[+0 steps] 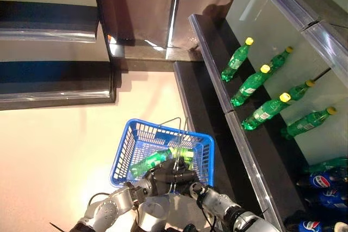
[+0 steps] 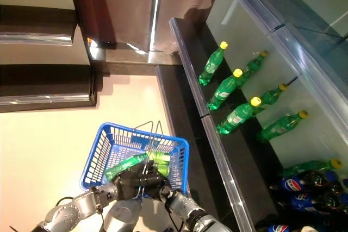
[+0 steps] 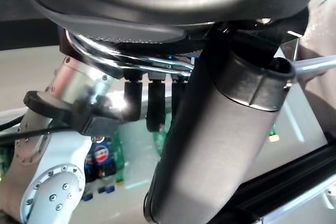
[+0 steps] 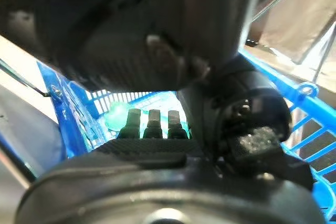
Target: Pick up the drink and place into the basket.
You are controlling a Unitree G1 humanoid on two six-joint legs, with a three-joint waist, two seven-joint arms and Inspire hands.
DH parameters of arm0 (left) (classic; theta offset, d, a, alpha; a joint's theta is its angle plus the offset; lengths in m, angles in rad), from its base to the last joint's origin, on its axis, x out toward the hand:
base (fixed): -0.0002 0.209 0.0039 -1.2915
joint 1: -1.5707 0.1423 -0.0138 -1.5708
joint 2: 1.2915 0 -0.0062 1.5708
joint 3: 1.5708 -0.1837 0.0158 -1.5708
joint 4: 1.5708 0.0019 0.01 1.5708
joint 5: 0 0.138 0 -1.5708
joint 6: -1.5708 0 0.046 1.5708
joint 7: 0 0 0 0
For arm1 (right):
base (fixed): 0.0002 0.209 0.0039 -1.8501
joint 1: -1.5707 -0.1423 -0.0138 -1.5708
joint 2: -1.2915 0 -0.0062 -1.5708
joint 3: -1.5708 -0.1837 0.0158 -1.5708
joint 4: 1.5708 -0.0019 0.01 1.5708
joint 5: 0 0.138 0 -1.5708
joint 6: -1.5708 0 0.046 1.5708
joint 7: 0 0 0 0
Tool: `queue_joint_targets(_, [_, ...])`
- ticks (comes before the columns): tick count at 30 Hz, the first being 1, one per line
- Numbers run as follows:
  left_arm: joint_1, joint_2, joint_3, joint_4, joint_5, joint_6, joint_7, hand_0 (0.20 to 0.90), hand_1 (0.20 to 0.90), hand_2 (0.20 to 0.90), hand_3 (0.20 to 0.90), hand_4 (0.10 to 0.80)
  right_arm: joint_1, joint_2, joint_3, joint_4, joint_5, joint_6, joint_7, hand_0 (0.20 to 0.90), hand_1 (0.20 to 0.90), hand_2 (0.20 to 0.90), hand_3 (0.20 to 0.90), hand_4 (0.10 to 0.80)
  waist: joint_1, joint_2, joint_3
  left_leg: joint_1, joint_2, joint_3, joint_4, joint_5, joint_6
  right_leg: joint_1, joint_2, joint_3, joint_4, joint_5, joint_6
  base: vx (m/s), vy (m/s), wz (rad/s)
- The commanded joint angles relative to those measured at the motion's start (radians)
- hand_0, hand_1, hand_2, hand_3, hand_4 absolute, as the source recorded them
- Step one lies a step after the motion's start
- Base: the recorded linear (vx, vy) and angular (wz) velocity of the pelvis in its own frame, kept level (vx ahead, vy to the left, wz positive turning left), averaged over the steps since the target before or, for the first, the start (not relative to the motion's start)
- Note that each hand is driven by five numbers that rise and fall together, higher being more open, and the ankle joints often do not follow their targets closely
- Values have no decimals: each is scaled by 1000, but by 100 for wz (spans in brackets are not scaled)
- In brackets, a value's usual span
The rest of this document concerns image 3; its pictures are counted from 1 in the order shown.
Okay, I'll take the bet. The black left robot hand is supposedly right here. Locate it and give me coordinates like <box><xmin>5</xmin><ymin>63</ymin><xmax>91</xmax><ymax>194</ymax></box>
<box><xmin>20</xmin><ymin>0</ymin><xmax>323</xmax><ymax>224</ymax></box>

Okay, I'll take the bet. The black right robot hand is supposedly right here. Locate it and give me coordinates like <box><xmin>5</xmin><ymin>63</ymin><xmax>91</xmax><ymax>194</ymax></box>
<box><xmin>59</xmin><ymin>28</ymin><xmax>87</xmax><ymax>61</ymax></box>

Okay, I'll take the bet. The dark base shelf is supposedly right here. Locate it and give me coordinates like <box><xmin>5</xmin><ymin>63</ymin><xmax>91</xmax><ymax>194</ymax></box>
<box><xmin>0</xmin><ymin>18</ymin><xmax>61</xmax><ymax>51</ymax></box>

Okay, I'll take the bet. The dark pillar with chrome strip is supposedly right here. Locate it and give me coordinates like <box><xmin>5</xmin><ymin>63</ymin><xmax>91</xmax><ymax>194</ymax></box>
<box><xmin>233</xmin><ymin>145</ymin><xmax>336</xmax><ymax>224</ymax></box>

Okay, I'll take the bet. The dark cola bottle blue label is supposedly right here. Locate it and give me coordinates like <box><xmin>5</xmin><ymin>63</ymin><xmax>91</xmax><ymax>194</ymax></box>
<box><xmin>81</xmin><ymin>153</ymin><xmax>96</xmax><ymax>201</ymax></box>
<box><xmin>93</xmin><ymin>136</ymin><xmax>118</xmax><ymax>194</ymax></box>

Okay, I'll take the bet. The green soda can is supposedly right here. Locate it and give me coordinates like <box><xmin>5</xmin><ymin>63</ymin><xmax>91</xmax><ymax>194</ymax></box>
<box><xmin>0</xmin><ymin>145</ymin><xmax>11</xmax><ymax>182</ymax></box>

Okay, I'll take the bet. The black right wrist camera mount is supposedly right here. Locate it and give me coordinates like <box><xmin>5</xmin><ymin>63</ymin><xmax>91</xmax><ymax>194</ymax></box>
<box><xmin>23</xmin><ymin>90</ymin><xmax>119</xmax><ymax>136</ymax></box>

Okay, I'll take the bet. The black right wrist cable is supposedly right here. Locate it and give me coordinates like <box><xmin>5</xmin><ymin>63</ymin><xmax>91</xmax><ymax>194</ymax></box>
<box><xmin>0</xmin><ymin>122</ymin><xmax>69</xmax><ymax>142</ymax></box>

